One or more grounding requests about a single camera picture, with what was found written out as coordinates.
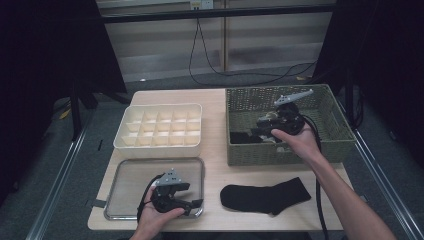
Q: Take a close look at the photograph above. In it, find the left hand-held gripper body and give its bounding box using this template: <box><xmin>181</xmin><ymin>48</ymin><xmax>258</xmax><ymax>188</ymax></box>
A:
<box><xmin>151</xmin><ymin>167</ymin><xmax>194</xmax><ymax>215</ymax></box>

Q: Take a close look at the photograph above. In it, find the green woven basket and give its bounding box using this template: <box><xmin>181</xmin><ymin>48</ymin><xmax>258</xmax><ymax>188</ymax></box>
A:
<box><xmin>225</xmin><ymin>83</ymin><xmax>357</xmax><ymax>167</ymax></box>

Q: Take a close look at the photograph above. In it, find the black sock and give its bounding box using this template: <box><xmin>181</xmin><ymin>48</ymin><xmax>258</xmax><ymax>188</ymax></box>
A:
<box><xmin>229</xmin><ymin>131</ymin><xmax>264</xmax><ymax>145</ymax></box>
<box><xmin>219</xmin><ymin>176</ymin><xmax>313</xmax><ymax>217</ymax></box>

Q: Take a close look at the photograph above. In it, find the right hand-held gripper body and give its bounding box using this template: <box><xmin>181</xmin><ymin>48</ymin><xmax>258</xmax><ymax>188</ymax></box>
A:
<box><xmin>273</xmin><ymin>88</ymin><xmax>315</xmax><ymax>136</ymax></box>

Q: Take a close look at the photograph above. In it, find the black floor cable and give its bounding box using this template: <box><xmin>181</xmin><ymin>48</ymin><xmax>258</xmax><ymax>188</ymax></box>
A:
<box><xmin>188</xmin><ymin>18</ymin><xmax>318</xmax><ymax>87</ymax></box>

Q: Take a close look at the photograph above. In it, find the cream divided storage box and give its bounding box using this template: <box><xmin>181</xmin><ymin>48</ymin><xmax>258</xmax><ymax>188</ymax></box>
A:
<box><xmin>113</xmin><ymin>103</ymin><xmax>203</xmax><ymax>158</ymax></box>

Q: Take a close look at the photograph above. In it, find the person's right hand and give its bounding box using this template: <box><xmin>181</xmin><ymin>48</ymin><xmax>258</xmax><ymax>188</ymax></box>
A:
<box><xmin>270</xmin><ymin>124</ymin><xmax>323</xmax><ymax>165</ymax></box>

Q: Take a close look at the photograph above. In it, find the person's left hand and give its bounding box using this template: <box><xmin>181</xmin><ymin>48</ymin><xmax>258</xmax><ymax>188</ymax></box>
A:
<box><xmin>138</xmin><ymin>187</ymin><xmax>186</xmax><ymax>235</ymax></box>

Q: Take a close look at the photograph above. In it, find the white wall outlet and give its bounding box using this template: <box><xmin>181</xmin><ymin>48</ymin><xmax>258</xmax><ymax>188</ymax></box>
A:
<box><xmin>189</xmin><ymin>0</ymin><xmax>214</xmax><ymax>10</ymax></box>

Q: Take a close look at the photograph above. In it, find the black curtain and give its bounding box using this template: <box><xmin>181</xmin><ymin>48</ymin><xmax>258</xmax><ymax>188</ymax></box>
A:
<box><xmin>0</xmin><ymin>0</ymin><xmax>128</xmax><ymax>201</ymax></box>
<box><xmin>311</xmin><ymin>0</ymin><xmax>424</xmax><ymax>168</ymax></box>

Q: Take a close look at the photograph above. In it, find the black horizontal bar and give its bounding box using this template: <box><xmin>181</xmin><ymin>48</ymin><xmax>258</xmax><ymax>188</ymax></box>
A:
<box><xmin>99</xmin><ymin>4</ymin><xmax>338</xmax><ymax>24</ymax></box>

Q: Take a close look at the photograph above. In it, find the metal floor rail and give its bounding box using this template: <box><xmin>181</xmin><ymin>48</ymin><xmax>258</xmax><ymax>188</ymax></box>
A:
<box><xmin>336</xmin><ymin>96</ymin><xmax>424</xmax><ymax>240</ymax></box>
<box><xmin>24</xmin><ymin>109</ymin><xmax>98</xmax><ymax>240</ymax></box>

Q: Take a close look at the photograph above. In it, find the clear box lid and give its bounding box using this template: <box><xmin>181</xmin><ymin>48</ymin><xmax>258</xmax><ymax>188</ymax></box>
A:
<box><xmin>103</xmin><ymin>157</ymin><xmax>205</xmax><ymax>221</ymax></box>

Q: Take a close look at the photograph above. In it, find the black stand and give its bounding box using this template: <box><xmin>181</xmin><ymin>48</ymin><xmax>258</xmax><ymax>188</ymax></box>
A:
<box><xmin>68</xmin><ymin>79</ymin><xmax>131</xmax><ymax>141</ymax></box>

